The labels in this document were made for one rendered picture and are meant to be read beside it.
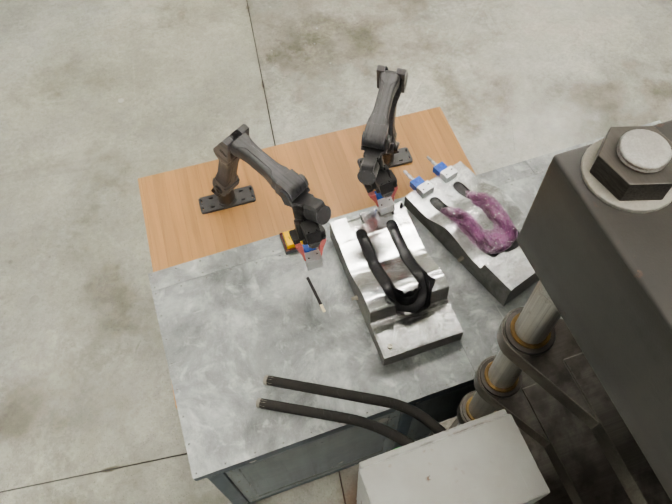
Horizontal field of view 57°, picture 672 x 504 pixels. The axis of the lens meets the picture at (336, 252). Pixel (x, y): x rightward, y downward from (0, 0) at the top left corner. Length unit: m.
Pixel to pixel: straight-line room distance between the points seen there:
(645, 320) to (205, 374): 1.44
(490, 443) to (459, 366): 0.78
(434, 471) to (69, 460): 1.99
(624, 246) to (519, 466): 0.55
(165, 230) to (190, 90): 1.72
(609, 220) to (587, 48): 3.49
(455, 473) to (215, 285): 1.17
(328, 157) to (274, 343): 0.77
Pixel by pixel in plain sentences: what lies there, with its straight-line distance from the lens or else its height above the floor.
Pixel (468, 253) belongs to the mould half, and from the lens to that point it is 2.04.
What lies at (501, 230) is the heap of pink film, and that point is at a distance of 2.08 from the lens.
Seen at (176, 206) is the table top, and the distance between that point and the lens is 2.28.
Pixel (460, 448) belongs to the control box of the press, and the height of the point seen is 1.47.
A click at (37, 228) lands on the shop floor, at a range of 3.48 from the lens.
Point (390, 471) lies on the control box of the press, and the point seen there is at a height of 1.47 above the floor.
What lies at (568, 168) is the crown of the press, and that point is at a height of 2.00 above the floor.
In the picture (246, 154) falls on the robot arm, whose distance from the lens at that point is 1.80.
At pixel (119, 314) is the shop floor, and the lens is 3.06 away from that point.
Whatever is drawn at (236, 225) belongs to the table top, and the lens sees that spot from 2.19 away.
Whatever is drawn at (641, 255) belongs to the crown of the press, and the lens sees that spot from 0.76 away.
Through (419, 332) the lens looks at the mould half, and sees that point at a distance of 1.90.
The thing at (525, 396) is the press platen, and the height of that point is 1.29.
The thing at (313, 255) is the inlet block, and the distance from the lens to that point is 1.90.
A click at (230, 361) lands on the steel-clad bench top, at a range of 1.95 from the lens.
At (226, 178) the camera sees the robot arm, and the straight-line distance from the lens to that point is 2.04.
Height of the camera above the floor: 2.60
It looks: 59 degrees down
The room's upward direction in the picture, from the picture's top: 2 degrees counter-clockwise
